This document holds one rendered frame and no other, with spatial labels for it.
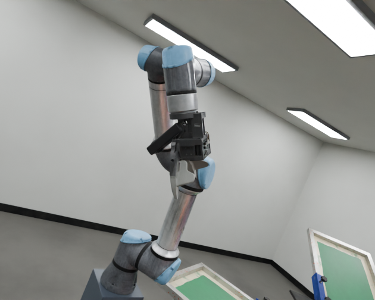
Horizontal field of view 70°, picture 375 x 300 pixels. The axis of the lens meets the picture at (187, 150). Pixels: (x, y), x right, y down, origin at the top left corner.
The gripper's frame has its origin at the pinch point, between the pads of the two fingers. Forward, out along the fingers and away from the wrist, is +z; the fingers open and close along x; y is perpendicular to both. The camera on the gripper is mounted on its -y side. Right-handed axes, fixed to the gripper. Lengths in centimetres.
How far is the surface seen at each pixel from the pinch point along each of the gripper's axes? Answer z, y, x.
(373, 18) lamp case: -57, 77, 139
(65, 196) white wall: 104, -283, 224
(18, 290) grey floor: 134, -209, 82
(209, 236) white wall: 248, -119, 389
